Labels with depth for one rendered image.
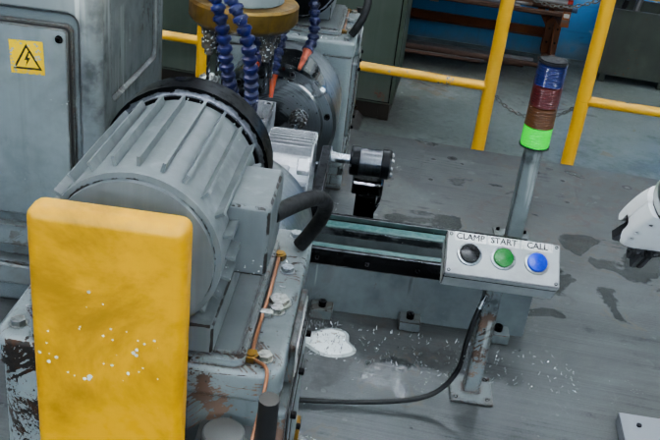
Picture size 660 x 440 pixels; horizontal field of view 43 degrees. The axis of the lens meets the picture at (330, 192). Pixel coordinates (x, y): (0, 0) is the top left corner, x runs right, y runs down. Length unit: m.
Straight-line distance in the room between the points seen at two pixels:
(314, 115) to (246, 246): 0.91
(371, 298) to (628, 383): 0.46
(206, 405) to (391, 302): 0.73
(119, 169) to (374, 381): 0.77
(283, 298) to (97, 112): 0.55
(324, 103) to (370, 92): 2.96
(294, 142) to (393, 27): 3.10
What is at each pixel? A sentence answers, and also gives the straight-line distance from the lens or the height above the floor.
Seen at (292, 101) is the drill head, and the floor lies 1.09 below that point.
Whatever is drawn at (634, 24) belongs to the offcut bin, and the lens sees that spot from 6.02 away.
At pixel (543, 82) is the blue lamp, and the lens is 1.73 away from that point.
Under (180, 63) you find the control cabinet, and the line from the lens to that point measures 4.83.
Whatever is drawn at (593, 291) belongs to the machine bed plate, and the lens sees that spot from 1.79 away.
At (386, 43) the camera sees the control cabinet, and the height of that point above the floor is 0.44.
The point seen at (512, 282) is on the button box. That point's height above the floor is 1.04.
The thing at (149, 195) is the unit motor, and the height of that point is 1.34.
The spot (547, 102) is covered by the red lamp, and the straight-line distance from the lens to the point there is 1.75.
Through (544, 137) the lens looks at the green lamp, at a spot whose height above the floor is 1.06.
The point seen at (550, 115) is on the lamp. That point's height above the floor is 1.11.
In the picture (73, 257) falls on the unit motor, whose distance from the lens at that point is 0.69.
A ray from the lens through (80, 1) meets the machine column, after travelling 1.29.
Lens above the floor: 1.67
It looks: 26 degrees down
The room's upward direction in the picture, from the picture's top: 7 degrees clockwise
